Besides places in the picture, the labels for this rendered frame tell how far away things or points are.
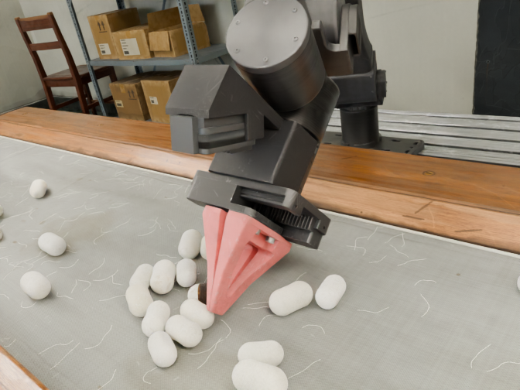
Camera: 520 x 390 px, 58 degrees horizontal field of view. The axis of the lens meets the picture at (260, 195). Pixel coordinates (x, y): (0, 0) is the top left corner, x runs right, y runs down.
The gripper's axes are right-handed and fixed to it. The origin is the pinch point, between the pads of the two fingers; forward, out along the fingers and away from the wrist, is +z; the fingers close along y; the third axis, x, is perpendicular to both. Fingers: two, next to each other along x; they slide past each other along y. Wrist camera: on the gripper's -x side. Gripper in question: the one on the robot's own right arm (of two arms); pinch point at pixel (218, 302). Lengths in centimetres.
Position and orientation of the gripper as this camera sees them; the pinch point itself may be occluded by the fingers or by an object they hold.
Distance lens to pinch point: 37.3
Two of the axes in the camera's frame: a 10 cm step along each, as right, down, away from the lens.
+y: 7.6, 1.7, -6.3
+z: -3.7, 9.1, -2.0
